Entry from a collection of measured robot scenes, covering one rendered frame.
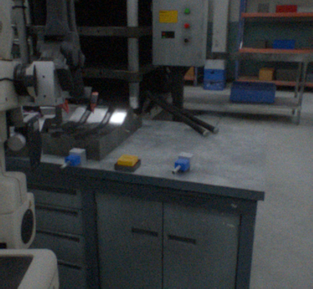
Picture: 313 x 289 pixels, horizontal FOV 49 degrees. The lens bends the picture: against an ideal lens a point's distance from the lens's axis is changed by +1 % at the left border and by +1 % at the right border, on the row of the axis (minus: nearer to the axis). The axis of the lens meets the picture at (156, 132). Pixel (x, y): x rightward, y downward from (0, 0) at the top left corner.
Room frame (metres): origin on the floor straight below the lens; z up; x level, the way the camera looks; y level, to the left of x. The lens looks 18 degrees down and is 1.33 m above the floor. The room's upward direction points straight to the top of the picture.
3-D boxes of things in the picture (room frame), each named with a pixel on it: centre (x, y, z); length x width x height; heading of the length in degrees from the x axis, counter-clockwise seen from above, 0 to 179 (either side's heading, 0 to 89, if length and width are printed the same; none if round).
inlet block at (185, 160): (1.16, -0.09, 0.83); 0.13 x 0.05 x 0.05; 152
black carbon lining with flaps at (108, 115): (1.53, 0.29, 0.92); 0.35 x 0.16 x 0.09; 163
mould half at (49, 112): (1.56, 0.64, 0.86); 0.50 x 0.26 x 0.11; 0
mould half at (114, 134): (1.54, 0.27, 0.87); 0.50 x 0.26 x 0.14; 163
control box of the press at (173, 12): (2.15, -0.13, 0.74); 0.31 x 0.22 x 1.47; 73
